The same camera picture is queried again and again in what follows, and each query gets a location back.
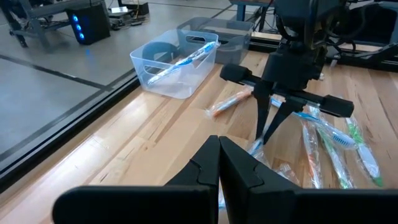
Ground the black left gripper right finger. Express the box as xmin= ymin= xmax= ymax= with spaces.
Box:
xmin=220 ymin=136 xmax=398 ymax=224

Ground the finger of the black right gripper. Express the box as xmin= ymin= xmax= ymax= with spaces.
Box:
xmin=253 ymin=83 xmax=274 ymax=141
xmin=263 ymin=98 xmax=307 ymax=144

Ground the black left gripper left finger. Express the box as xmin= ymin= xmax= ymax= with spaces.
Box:
xmin=52 ymin=135 xmax=221 ymax=224

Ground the orange toothbrush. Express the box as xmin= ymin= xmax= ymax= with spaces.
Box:
xmin=273 ymin=162 xmax=302 ymax=187
xmin=300 ymin=119 xmax=323 ymax=189
xmin=205 ymin=88 xmax=254 ymax=118

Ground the green toothbrush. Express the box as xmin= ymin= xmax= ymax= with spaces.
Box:
xmin=315 ymin=107 xmax=356 ymax=190
xmin=344 ymin=115 xmax=385 ymax=188

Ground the grey translucent plastic bin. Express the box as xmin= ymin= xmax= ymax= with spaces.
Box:
xmin=177 ymin=17 xmax=254 ymax=65

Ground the wooden table with blue legs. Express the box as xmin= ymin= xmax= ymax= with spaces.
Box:
xmin=229 ymin=0 xmax=276 ymax=32

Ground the clear plastic bin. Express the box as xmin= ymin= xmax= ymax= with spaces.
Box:
xmin=129 ymin=29 xmax=220 ymax=100

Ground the black floor stand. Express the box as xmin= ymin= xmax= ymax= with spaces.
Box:
xmin=116 ymin=0 xmax=150 ymax=16

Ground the computer tower with blue lights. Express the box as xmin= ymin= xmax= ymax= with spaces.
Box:
xmin=65 ymin=2 xmax=111 ymax=46

